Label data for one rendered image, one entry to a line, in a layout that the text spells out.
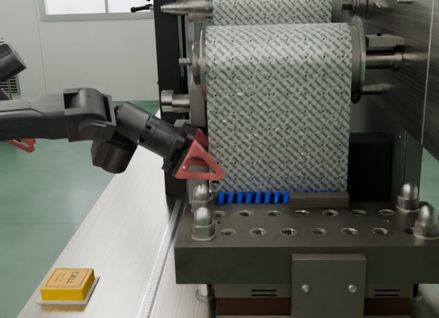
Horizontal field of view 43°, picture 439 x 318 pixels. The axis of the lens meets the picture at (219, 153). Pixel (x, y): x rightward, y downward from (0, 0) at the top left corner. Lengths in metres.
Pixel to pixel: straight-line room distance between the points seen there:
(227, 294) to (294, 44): 0.41
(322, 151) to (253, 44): 0.21
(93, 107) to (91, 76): 5.91
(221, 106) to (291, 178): 0.17
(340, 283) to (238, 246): 0.15
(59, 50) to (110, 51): 0.61
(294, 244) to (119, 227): 0.50
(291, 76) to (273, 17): 0.25
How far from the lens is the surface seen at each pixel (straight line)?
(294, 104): 0.92
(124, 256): 1.06
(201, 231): 0.80
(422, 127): 0.87
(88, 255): 1.08
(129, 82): 6.70
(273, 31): 0.93
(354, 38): 0.94
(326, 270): 0.78
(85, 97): 0.91
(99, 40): 6.71
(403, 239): 0.83
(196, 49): 0.94
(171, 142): 0.91
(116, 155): 0.95
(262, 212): 0.89
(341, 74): 0.92
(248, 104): 0.92
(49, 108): 0.90
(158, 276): 0.98
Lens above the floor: 1.38
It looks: 17 degrees down
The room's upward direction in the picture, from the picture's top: 2 degrees counter-clockwise
